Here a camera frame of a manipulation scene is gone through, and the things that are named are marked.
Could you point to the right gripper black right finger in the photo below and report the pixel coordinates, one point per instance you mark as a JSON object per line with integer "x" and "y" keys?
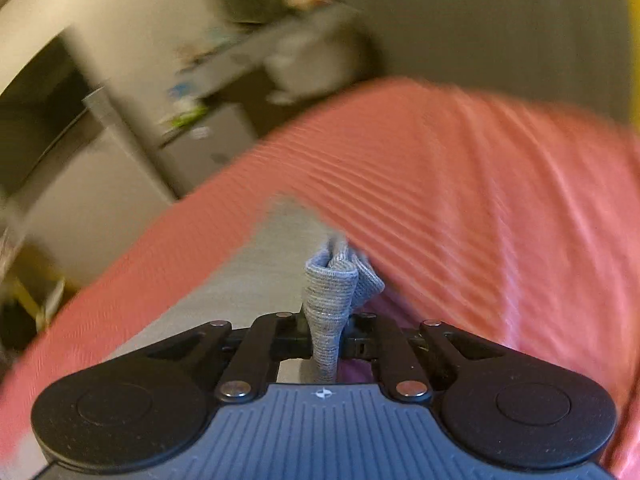
{"x": 496, "y": 403}

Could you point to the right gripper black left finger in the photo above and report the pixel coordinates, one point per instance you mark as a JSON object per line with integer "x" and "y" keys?
{"x": 134, "y": 412}

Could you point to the grey sweatpants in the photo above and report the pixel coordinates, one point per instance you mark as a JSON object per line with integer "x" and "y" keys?
{"x": 292, "y": 262}

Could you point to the pink ribbed bedspread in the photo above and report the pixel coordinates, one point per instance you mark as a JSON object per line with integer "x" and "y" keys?
{"x": 516, "y": 222}

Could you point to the grey vanity dresser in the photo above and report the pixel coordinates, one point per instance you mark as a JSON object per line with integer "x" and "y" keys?
{"x": 271, "y": 75}

